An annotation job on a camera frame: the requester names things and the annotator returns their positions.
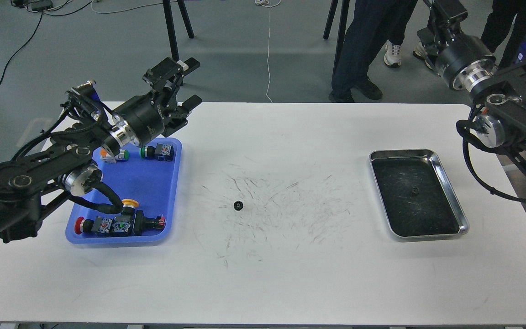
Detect person in black trousers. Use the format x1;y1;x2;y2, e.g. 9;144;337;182
480;0;526;69

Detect green black push button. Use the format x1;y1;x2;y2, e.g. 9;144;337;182
140;143;175;162

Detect red push button switch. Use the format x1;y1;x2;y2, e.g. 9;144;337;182
74;216;112;237

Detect person in dark trousers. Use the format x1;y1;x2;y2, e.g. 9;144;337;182
328;0;418;103

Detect black tripod legs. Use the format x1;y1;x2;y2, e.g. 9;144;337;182
162;0;195;87
323;0;350;79

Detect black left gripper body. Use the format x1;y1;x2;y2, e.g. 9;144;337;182
110;90;188;149

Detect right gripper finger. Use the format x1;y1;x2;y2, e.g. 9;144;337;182
416;27;441;76
424;0;468;32

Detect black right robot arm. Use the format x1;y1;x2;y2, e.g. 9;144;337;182
417;0;526;203

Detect black floor cable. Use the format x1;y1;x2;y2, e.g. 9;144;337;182
0;0;63;112

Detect white floor cable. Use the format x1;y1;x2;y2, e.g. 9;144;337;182
255;0;282;103

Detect black red-tipped switch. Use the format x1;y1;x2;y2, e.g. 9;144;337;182
109;210;166;237

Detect orange white push button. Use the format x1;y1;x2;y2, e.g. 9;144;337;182
100;148;130;164

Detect metal tray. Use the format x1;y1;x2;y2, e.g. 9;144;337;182
369;149;470;241

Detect blue plastic tray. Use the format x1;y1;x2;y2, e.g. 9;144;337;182
65;138;182;245

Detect black tripod legs right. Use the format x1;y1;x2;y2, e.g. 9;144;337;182
323;0;350;79

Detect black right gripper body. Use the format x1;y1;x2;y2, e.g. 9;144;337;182
433;29;495;91

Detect black tripod legs left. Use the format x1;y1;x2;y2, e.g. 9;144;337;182
162;0;195;87

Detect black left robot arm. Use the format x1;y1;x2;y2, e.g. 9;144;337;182
0;58;202;243

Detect yellow mushroom push button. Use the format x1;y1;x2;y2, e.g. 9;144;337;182
120;198;140;216

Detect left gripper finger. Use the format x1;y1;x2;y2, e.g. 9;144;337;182
142;58;200;92
172;95;202;126

